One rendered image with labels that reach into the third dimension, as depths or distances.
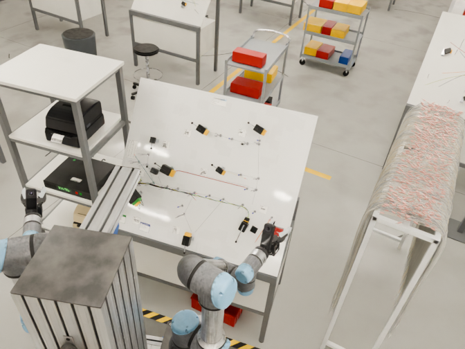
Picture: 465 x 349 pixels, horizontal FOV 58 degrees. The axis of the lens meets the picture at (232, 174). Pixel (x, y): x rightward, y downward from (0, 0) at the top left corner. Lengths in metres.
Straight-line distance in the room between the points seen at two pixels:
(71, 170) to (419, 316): 2.96
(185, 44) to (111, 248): 5.16
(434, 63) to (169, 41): 3.56
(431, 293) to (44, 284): 3.43
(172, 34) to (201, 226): 4.07
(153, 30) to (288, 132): 4.24
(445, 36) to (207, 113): 3.10
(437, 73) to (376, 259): 2.06
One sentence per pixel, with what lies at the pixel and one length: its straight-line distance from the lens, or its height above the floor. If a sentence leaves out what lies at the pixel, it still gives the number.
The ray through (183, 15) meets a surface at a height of 0.94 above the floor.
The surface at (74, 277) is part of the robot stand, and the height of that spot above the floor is 2.03.
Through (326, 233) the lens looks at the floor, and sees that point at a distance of 4.22.
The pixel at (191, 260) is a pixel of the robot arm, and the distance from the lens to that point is 1.51.
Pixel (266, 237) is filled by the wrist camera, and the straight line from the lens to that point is 1.85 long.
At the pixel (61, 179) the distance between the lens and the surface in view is 2.99.
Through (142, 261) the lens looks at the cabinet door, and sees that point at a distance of 3.14.
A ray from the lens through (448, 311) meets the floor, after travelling 4.08.
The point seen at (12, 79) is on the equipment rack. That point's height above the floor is 1.85.
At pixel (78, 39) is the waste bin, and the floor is 0.62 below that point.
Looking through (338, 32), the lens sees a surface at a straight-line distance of 6.99.
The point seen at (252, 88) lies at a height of 0.69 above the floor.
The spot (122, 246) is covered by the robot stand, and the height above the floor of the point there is 2.03.
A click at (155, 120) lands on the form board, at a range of 2.79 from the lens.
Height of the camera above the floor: 2.99
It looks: 40 degrees down
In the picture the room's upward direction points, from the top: 5 degrees clockwise
